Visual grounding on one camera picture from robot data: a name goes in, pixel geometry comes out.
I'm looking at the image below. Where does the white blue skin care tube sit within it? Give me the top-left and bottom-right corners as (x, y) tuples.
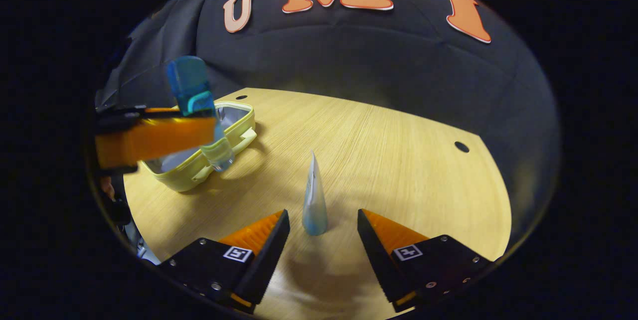
(302, 150), (329, 236)

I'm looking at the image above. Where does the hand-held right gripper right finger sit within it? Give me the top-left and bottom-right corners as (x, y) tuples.
(357, 208), (495, 314)

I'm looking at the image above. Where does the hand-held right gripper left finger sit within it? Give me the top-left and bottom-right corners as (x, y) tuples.
(159, 209), (291, 315)

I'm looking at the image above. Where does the clear bottle with blue cap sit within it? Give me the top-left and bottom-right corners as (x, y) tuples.
(165, 55), (235, 172)

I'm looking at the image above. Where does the pale yellow suitcase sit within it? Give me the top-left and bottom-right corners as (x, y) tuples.
(140, 102), (258, 192)

